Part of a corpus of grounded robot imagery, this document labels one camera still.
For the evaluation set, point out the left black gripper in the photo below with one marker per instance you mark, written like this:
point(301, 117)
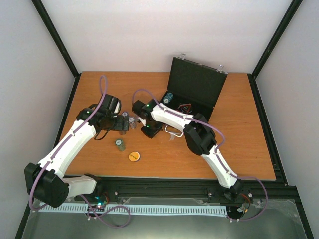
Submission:
point(119, 127)

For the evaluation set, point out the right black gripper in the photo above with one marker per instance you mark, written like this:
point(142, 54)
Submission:
point(150, 134)

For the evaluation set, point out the blue chip stack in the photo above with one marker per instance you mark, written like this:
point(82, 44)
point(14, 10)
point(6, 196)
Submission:
point(167, 98)

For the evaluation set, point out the triangular all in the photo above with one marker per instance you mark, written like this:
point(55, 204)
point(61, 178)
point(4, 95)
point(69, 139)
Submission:
point(185, 108)

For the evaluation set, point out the black poker set case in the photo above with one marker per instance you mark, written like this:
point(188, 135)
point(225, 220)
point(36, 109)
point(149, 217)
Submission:
point(194, 83)

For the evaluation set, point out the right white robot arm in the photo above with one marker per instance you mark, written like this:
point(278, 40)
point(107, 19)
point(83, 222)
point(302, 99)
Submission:
point(199, 136)

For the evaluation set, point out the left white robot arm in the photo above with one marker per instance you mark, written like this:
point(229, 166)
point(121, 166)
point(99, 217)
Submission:
point(45, 180)

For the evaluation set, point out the purple chip stack rear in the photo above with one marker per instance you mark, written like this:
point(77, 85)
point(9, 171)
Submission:
point(125, 114)

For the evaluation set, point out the purple chip stack right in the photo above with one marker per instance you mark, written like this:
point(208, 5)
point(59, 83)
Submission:
point(132, 122)

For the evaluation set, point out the green chip stack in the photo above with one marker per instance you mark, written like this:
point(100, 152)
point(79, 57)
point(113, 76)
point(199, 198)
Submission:
point(120, 145)

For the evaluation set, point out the orange big blind button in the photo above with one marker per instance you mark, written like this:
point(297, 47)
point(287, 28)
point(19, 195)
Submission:
point(134, 156)

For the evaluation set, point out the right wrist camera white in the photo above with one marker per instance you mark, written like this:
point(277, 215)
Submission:
point(142, 121)

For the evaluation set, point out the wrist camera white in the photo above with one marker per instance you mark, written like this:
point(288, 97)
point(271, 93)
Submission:
point(142, 121)
point(117, 108)

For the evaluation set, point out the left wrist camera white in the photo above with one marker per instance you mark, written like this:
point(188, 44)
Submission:
point(117, 108)

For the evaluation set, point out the black aluminium frame rail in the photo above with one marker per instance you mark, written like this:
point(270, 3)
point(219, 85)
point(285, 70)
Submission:
point(118, 188)

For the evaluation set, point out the light blue slotted cable duct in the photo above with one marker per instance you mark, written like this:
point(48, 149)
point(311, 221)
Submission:
point(141, 210)

